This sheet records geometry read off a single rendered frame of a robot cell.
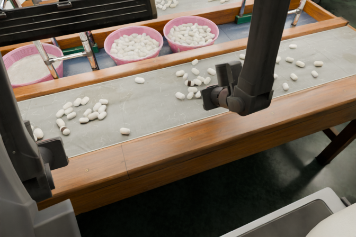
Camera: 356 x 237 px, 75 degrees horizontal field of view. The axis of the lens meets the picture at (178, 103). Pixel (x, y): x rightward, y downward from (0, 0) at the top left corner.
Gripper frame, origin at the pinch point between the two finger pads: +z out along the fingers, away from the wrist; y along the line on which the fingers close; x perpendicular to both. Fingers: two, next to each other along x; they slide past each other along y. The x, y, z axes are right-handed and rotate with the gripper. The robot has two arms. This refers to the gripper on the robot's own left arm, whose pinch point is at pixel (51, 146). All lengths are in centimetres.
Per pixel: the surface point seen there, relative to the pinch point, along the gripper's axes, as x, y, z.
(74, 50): -30, -5, 57
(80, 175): 10.5, -4.0, 2.0
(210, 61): -11, -60, 31
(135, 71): -13.8, -28.2, 31.4
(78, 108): -5.5, -4.7, 24.5
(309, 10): -26, -139, 55
